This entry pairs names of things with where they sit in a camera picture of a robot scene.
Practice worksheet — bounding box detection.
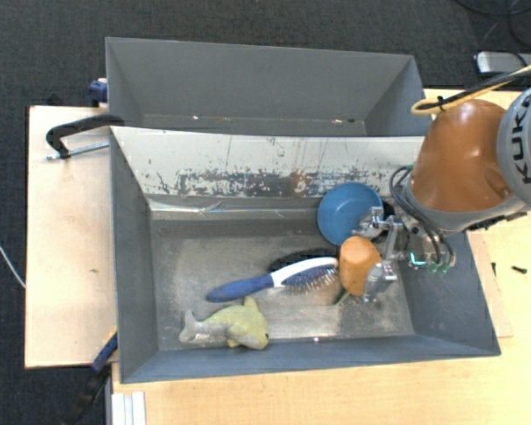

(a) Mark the grey metal bin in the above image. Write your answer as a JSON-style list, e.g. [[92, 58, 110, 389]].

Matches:
[[104, 36, 502, 384]]

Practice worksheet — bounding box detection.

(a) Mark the orange sponge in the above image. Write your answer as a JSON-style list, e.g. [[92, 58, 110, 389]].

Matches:
[[338, 236, 382, 298]]

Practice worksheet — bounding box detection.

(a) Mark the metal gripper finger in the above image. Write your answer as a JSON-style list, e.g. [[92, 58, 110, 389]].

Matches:
[[352, 206, 385, 240], [362, 259, 399, 304]]

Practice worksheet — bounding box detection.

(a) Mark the pale wood board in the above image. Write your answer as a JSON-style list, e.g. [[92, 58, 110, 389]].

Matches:
[[24, 105, 119, 369]]

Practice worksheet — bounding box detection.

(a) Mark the blue bowl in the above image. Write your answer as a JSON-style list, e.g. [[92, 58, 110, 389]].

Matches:
[[316, 182, 384, 247]]

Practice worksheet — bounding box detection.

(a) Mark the blue and white hairbrush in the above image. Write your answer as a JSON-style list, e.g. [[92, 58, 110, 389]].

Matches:
[[204, 256, 341, 304]]

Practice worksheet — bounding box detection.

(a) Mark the green and grey toy shark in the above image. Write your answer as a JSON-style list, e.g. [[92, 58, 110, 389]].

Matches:
[[178, 296, 271, 352]]

